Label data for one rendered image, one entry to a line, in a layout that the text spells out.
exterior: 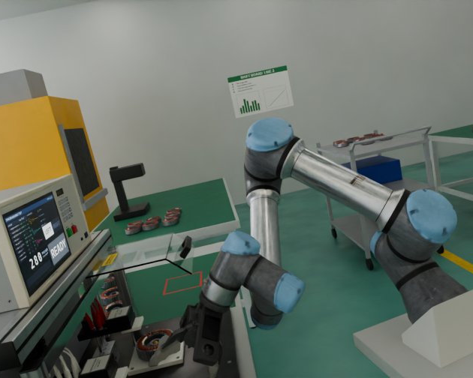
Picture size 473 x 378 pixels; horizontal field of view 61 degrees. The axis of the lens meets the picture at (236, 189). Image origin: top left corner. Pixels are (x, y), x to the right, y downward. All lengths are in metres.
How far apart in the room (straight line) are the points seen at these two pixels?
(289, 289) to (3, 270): 0.55
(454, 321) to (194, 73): 5.52
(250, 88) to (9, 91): 3.18
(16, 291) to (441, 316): 0.88
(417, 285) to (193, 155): 5.34
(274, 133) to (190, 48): 5.26
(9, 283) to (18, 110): 3.87
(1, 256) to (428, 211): 0.87
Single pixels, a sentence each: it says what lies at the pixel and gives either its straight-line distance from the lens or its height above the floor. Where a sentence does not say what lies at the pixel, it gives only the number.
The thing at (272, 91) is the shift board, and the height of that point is 1.57.
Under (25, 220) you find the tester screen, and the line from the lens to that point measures 0.94.
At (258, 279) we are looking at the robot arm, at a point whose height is 1.06.
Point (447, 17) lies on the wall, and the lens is 7.33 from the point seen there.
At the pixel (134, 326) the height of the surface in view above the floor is 0.88.
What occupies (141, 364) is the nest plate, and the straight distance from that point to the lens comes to 1.23.
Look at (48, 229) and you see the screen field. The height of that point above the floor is 1.22.
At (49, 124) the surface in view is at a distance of 4.58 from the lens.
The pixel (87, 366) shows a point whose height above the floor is 0.92.
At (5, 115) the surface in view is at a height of 1.85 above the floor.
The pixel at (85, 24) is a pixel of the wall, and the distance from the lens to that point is 6.51.
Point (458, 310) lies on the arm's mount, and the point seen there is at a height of 0.86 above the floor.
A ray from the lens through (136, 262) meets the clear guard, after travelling 1.11.
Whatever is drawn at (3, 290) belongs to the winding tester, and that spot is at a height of 1.16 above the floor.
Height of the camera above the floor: 1.39
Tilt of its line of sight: 11 degrees down
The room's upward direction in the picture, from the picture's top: 12 degrees counter-clockwise
